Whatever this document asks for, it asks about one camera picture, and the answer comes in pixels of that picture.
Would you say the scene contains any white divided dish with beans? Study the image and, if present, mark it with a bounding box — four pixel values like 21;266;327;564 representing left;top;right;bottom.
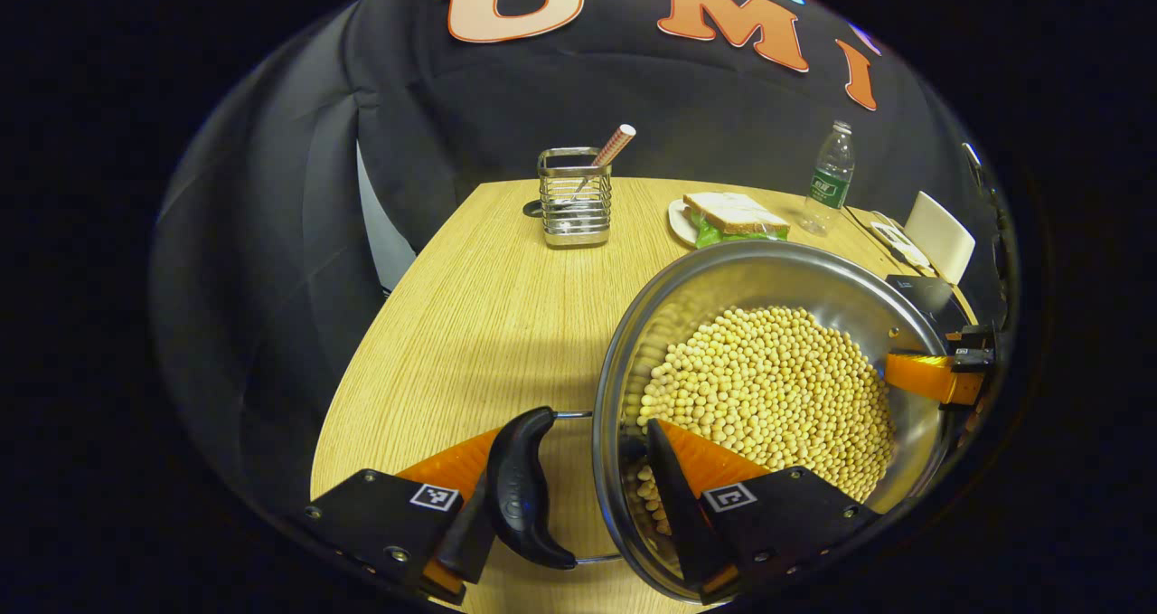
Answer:
870;221;932;269

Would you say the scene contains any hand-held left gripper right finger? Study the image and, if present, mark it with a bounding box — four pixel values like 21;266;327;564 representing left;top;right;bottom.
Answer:
644;418;882;606

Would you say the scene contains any white boxy appliance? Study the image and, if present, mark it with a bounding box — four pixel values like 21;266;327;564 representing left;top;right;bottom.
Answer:
904;191;977;286

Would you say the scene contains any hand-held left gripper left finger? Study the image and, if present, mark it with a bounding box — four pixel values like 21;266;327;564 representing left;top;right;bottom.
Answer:
303;429;500;608

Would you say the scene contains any black power cable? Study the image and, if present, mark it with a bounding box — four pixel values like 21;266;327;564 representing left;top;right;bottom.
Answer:
843;204;898;255

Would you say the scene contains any heap of yellow soybeans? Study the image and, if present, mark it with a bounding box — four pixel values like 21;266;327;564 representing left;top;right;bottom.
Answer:
633;307;898;539

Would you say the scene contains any sandwich with lettuce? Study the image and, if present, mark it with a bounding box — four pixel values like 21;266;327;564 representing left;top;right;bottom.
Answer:
682;192;791;250

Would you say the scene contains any black backdrop cloth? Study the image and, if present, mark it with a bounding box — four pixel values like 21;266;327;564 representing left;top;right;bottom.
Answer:
149;0;1022;515

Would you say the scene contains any black induction cooktop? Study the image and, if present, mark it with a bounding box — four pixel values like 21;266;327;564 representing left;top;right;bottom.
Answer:
886;273;970;336

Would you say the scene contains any striped paper straw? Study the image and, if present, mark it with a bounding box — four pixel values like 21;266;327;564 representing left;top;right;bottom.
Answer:
592;124;637;170

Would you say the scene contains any clear plastic water bottle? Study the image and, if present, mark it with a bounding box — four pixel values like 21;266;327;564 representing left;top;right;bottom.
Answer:
800;121;856;238

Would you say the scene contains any metal wire utensil holder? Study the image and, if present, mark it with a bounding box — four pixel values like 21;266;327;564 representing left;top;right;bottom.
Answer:
538;146;613;249

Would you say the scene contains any steel pot with black handle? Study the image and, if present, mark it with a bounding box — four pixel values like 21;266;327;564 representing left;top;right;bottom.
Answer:
485;239;961;606

